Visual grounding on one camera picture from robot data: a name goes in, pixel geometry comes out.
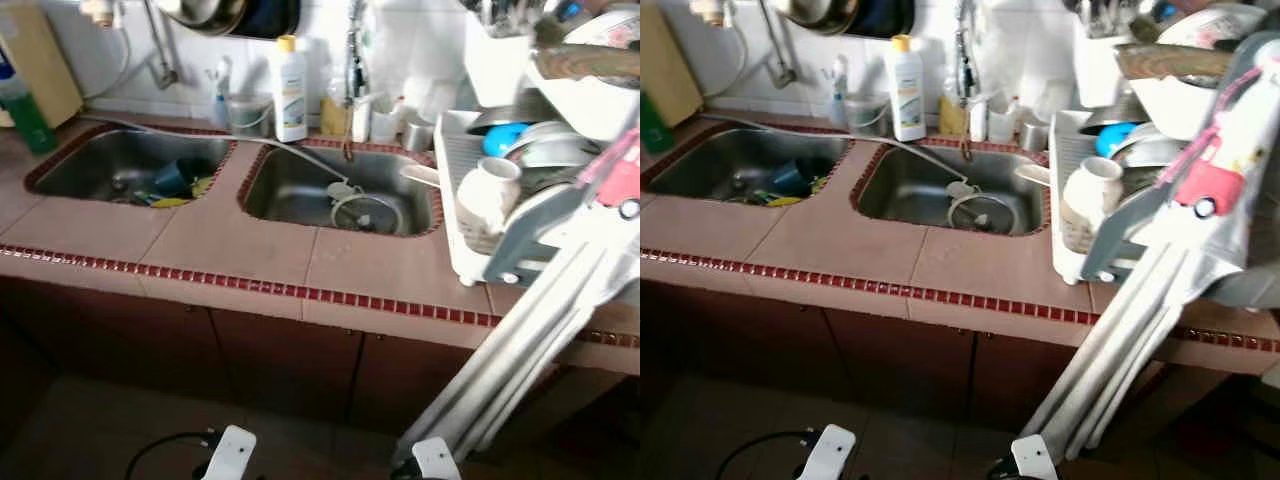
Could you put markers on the white cloth red car print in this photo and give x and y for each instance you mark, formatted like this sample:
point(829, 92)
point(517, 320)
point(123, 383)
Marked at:
point(1230, 170)
point(618, 180)

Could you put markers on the metal wall tap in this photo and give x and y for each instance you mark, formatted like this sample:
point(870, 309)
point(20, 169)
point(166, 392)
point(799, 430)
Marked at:
point(782, 68)
point(165, 70)

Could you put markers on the dark brown base cabinet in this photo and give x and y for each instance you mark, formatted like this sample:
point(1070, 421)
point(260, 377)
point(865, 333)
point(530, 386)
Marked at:
point(250, 350)
point(900, 350)

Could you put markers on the small steel cup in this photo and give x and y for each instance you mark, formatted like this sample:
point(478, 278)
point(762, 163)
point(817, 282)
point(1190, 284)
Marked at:
point(419, 135)
point(1035, 135)

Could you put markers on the white ceramic jug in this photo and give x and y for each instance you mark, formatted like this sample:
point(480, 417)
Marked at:
point(1092, 200)
point(490, 200)

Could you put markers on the white blue toothbrush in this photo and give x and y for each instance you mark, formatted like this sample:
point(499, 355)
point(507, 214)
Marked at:
point(838, 75)
point(221, 75)

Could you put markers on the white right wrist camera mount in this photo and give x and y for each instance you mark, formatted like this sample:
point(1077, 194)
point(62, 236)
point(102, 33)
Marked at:
point(438, 460)
point(1035, 460)

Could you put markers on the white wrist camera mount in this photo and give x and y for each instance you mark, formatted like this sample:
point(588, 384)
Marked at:
point(830, 452)
point(1035, 460)
point(438, 460)
point(232, 452)

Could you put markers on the white plastic basin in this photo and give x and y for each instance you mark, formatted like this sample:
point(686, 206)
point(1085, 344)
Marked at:
point(590, 105)
point(1175, 105)

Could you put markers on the white utensil holder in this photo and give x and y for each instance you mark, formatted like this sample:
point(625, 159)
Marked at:
point(495, 60)
point(1100, 60)

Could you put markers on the white plastic holder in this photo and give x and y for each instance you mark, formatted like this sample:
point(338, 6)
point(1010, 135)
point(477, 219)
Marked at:
point(378, 120)
point(993, 120)

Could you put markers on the blue plastic mug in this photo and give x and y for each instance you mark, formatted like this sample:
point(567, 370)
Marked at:
point(172, 177)
point(790, 177)

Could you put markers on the white dish rack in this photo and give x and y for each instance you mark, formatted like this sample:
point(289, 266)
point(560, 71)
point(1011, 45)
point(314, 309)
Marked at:
point(455, 230)
point(1062, 255)

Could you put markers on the chrome sink faucet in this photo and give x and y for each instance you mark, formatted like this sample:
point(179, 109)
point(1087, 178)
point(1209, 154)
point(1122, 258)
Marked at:
point(968, 60)
point(355, 60)

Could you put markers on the yellow sponge block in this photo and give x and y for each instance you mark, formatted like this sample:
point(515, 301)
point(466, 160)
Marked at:
point(334, 115)
point(951, 114)

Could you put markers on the beige appliance tube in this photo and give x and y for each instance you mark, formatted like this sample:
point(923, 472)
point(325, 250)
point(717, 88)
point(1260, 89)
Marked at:
point(122, 60)
point(738, 60)

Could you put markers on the blue plate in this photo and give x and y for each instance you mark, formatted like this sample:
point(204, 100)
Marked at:
point(505, 140)
point(1115, 140)

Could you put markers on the grey folding frame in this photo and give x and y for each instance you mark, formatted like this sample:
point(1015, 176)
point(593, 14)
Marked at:
point(1130, 340)
point(530, 330)

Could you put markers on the beige water ionizer appliance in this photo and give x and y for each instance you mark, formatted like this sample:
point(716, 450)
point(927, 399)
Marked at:
point(670, 55)
point(40, 60)

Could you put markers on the wooden board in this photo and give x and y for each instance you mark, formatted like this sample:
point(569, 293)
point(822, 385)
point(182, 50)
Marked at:
point(1170, 60)
point(590, 60)

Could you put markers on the hanging steel pan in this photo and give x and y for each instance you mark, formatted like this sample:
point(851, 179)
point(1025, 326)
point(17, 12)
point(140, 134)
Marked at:
point(845, 15)
point(230, 15)

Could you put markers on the white detergent bottle yellow cap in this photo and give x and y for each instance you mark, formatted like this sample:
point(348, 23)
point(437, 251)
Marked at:
point(289, 95)
point(905, 95)

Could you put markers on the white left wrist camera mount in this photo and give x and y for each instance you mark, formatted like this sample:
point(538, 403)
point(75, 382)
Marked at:
point(232, 452)
point(830, 452)

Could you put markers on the white plastic spatula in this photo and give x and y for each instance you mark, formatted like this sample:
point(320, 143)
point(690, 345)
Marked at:
point(420, 176)
point(1033, 175)

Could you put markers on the steel sink basin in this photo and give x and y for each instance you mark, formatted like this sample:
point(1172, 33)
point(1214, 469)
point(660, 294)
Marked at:
point(90, 160)
point(905, 190)
point(290, 190)
point(710, 160)

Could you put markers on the green dish soap bottle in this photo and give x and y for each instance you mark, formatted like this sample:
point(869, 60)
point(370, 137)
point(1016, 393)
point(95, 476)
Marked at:
point(28, 125)
point(655, 125)

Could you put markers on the round metal pot lid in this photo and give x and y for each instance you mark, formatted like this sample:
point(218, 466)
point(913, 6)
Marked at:
point(982, 213)
point(365, 213)

